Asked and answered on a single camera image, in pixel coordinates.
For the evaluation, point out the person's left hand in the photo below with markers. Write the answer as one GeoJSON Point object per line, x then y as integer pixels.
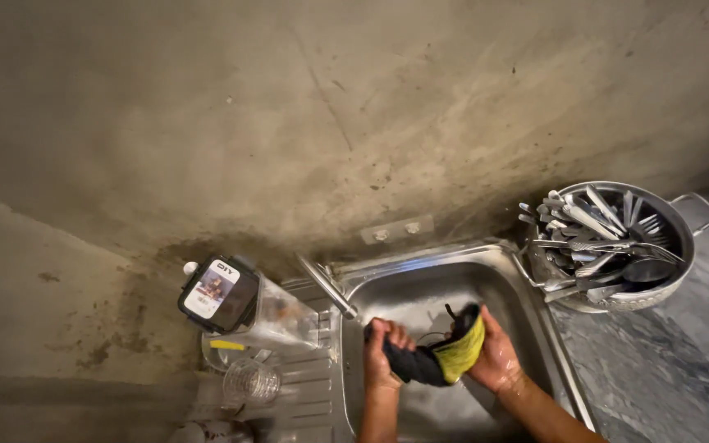
{"type": "Point", "coordinates": [378, 363]}

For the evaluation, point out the person's right hand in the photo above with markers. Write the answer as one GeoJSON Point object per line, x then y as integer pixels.
{"type": "Point", "coordinates": [498, 363]}

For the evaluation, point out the person's left fingers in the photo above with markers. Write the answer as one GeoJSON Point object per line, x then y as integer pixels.
{"type": "Point", "coordinates": [399, 335]}

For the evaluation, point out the black and yellow cleaning cloth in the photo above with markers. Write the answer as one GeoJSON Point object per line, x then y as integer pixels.
{"type": "Point", "coordinates": [447, 360]}

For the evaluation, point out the stainless steel sink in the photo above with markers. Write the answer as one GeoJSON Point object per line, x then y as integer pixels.
{"type": "Point", "coordinates": [428, 289]}

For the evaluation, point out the chrome faucet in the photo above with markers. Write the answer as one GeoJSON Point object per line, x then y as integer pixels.
{"type": "Point", "coordinates": [328, 288]}

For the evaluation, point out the clear drinking glass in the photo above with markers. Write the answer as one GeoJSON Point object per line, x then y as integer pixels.
{"type": "Point", "coordinates": [251, 382]}

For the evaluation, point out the yellow strip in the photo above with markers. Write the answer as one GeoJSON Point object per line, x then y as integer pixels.
{"type": "Point", "coordinates": [227, 345]}

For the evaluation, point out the clear container with black lid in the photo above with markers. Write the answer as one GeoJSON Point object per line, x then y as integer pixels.
{"type": "Point", "coordinates": [222, 295]}

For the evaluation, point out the clear glass jug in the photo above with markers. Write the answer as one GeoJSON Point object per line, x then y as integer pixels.
{"type": "Point", "coordinates": [219, 360]}

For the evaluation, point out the pile of steel cutlery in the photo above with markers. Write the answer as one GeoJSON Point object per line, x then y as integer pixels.
{"type": "Point", "coordinates": [597, 243]}

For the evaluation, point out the small white knob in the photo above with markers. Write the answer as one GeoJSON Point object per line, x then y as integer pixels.
{"type": "Point", "coordinates": [190, 267]}

